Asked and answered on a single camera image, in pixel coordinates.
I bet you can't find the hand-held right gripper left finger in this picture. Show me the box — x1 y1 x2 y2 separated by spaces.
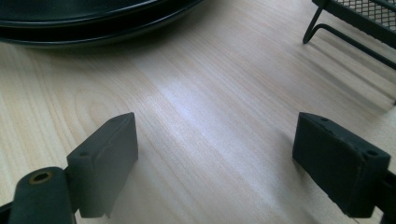
66 111 139 219

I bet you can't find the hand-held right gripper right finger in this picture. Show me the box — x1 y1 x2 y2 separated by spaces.
291 111 392 218

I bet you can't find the black wire cutlery caddy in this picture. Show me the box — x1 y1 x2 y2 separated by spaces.
302 0 396 71

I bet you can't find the black round pan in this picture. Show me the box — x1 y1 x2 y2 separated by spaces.
0 0 205 49

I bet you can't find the black plate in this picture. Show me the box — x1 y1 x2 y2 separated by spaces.
0 0 166 30

